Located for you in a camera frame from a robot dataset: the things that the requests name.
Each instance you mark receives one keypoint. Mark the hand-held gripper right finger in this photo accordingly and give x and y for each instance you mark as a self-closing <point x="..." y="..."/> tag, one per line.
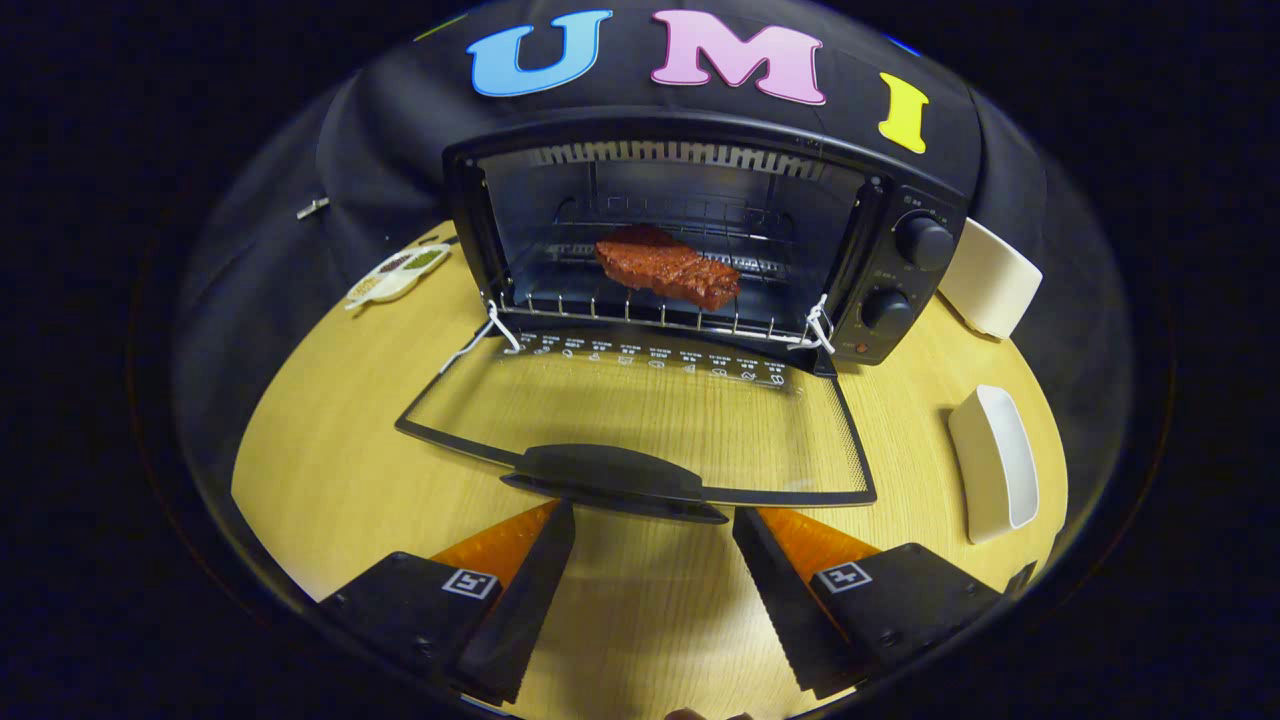
<point x="785" y="615"/>

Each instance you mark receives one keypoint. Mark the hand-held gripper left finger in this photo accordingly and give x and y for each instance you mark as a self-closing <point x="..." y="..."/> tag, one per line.
<point x="520" y="610"/>

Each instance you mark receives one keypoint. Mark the red meat steak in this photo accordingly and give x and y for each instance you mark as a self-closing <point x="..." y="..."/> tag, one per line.
<point x="665" y="265"/>

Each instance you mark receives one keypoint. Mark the black toaster oven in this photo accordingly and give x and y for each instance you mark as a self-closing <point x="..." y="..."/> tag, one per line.
<point x="650" y="125"/>

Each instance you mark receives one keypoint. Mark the white bread toaster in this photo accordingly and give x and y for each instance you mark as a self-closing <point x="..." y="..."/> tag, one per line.
<point x="990" y="280"/>

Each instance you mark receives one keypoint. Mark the white rectangular tray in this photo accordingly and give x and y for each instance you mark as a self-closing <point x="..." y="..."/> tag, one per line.
<point x="975" y="470"/>

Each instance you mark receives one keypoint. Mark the white divided dish of beans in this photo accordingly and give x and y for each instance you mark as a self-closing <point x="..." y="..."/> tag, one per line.
<point x="395" y="275"/>

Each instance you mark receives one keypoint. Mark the small metal clip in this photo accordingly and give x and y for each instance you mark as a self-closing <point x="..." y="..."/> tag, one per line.
<point x="313" y="208"/>

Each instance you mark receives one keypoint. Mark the black backdrop cloth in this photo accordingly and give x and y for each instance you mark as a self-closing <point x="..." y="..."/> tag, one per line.
<point x="380" y="130"/>

